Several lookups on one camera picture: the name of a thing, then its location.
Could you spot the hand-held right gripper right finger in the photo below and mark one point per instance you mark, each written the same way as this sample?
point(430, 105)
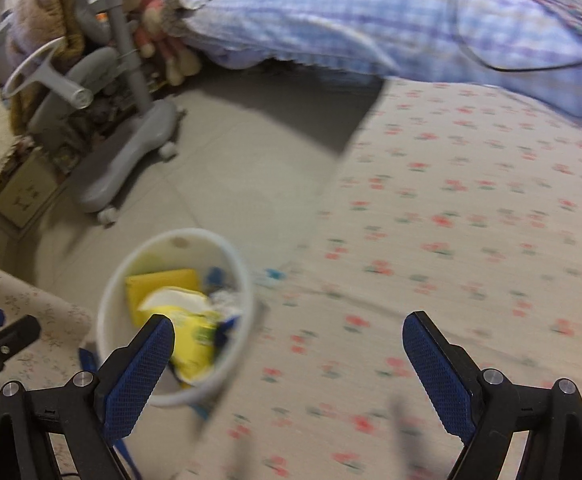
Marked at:
point(436, 375)

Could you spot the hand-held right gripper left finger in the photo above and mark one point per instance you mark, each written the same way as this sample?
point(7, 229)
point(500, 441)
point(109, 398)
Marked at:
point(138, 375)

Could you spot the yellow paper noodle cup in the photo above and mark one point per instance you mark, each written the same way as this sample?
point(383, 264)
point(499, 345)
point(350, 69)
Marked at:
point(196, 340)

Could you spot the white dotted trash bin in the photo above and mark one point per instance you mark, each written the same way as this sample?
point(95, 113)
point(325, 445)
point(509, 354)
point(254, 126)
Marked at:
point(116, 300)

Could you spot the yellow snack packet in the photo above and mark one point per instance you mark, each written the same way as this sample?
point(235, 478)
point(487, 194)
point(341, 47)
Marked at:
point(161, 285)

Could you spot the white tissue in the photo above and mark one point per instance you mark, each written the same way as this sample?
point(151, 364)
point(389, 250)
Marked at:
point(226, 300)

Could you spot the beige floral cloth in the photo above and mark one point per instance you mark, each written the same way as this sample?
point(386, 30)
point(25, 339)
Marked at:
point(46, 310)

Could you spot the cardboard box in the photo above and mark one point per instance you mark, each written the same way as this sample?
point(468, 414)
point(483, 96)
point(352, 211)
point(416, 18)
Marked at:
point(26, 195)

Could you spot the cherry print tablecloth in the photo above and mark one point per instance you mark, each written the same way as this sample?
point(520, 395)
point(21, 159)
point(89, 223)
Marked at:
point(446, 235)

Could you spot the small blue white scrap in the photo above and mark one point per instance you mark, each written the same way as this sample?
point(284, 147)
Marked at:
point(271, 276)

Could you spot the grey swivel chair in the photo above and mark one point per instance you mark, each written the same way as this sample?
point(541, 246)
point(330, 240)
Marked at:
point(121, 160)

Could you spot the brown furry blanket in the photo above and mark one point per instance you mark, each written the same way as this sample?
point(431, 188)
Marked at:
point(46, 5)

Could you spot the pink beige plush toy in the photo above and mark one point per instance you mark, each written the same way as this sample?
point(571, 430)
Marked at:
point(156, 25)

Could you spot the checkered blue white blanket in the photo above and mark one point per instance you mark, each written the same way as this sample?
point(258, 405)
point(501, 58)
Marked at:
point(346, 20)

